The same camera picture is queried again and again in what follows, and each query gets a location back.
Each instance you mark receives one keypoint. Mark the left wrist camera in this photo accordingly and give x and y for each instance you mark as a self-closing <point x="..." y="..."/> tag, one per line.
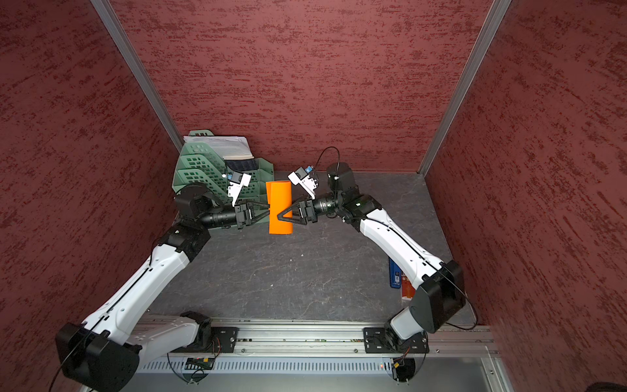
<point x="237" y="181"/>

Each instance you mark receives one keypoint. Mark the red flat box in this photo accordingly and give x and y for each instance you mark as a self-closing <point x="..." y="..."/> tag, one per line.
<point x="407" y="290"/>

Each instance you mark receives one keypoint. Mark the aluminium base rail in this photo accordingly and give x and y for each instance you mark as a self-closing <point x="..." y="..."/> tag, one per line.
<point x="293" y="338"/>

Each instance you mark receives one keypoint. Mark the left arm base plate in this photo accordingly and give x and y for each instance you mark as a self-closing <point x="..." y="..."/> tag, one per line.
<point x="223" y="338"/>

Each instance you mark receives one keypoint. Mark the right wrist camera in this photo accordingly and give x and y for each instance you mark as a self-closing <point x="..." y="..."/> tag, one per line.
<point x="306" y="178"/>

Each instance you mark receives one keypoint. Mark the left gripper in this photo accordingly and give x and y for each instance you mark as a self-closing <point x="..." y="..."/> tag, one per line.
<point x="243" y="217"/>

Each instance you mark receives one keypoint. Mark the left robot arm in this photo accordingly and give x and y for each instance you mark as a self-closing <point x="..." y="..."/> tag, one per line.
<point x="103" y="352"/>

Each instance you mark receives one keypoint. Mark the white vented cable duct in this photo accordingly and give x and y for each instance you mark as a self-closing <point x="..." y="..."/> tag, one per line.
<point x="188" y="366"/>

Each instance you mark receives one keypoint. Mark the left corner aluminium post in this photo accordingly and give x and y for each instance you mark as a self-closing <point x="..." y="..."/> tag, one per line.
<point x="113" y="25"/>

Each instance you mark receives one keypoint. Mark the white papers in rack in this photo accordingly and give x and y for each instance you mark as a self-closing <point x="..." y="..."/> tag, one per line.
<point x="228" y="148"/>

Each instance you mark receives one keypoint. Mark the blue flat box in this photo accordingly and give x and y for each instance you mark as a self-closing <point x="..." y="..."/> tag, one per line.
<point x="395" y="274"/>

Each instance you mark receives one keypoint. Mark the green file organizer rack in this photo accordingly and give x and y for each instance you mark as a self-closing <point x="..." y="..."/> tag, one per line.
<point x="210" y="170"/>

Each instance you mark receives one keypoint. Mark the corner aluminium post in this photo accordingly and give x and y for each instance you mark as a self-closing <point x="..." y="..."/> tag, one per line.
<point x="493" y="20"/>
<point x="113" y="25"/>

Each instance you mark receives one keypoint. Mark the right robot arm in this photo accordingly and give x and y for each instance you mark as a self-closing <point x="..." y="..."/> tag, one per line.
<point x="439" y="286"/>

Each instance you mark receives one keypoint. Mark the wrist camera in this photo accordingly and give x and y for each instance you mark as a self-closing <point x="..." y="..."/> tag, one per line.
<point x="237" y="181"/>
<point x="306" y="178"/>

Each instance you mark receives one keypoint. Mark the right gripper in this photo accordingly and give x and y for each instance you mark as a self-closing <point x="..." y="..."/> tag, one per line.
<point x="307" y="209"/>

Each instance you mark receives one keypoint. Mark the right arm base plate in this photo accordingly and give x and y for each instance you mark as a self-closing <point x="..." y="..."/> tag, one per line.
<point x="384" y="341"/>

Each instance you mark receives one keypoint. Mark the right corner aluminium post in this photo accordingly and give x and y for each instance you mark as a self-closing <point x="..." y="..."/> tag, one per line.
<point x="493" y="20"/>

